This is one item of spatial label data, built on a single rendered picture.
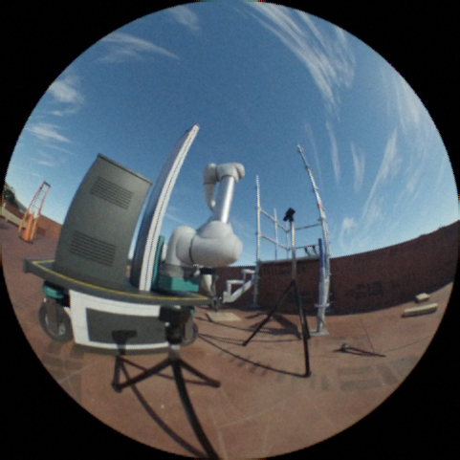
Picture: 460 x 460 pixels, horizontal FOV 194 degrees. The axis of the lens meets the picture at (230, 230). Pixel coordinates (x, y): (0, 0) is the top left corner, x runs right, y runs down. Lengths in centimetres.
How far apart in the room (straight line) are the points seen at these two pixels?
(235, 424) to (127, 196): 89
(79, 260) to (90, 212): 19
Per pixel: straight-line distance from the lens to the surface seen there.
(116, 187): 67
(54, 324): 73
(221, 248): 57
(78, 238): 62
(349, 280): 199
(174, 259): 67
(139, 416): 52
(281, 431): 51
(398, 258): 220
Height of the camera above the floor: 45
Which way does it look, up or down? 20 degrees up
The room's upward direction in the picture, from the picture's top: 5 degrees clockwise
